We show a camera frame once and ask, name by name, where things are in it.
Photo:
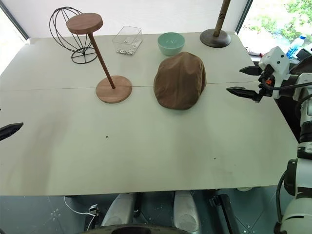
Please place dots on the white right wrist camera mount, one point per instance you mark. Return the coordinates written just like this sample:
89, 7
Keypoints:
278, 58

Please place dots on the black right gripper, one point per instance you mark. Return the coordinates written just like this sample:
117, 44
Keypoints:
263, 79

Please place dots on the wooden hat stand round top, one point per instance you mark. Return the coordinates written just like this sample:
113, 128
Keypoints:
114, 90

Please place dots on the clear plastic box white rings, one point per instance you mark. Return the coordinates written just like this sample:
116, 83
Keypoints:
126, 46

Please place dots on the black table leg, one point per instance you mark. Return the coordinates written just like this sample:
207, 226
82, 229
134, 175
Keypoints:
225, 212

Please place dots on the dark round base wooden pole stand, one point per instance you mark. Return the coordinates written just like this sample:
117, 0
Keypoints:
215, 40

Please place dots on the silver robot leg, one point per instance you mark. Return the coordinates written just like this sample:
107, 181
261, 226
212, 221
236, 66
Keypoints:
119, 209
185, 209

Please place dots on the plastic water bottle blue cap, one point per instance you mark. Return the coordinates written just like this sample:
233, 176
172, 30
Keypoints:
296, 46

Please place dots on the mint green bowl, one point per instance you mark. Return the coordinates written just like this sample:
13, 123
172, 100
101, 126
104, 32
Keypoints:
170, 47

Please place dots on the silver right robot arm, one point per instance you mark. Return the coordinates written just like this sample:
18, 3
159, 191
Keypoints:
307, 117

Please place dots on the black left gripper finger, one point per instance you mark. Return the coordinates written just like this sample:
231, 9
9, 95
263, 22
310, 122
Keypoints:
9, 130

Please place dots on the brown cap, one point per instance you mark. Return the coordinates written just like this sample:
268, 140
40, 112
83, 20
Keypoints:
180, 80

